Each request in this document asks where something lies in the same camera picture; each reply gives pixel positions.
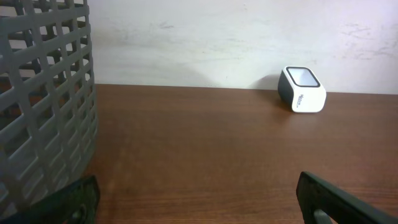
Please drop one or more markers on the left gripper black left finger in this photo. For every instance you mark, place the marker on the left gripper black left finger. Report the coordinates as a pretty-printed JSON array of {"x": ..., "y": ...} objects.
[{"x": 75, "y": 203}]

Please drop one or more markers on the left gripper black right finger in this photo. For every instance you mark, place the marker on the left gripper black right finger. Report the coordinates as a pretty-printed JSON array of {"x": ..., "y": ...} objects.
[{"x": 322, "y": 202}]

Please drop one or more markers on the white barcode scanner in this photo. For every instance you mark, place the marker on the white barcode scanner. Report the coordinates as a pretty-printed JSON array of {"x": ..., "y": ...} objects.
[{"x": 301, "y": 90}]

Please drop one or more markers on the grey plastic basket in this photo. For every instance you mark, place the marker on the grey plastic basket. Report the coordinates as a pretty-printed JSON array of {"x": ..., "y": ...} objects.
[{"x": 49, "y": 117}]

